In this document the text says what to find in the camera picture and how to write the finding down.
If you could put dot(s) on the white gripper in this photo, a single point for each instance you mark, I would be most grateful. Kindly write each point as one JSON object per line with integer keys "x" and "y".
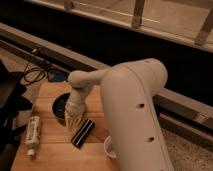
{"x": 74, "y": 109}

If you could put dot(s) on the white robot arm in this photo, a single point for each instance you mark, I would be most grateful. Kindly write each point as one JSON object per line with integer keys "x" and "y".
{"x": 127, "y": 92}

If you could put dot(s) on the black round pan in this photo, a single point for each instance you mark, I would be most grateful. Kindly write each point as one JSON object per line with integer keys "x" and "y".
{"x": 59, "y": 104}

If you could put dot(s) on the clear plastic cup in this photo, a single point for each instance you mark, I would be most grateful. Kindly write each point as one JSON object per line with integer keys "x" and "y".
{"x": 108, "y": 148}

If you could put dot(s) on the white toothpaste tube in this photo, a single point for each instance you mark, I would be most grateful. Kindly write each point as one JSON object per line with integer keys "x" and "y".
{"x": 32, "y": 138}

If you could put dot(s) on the blue object behind table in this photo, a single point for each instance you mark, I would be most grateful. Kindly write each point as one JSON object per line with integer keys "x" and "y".
{"x": 59, "y": 77}

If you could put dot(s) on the black chair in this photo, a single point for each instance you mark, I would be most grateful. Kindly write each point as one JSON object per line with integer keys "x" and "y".
{"x": 12, "y": 102}

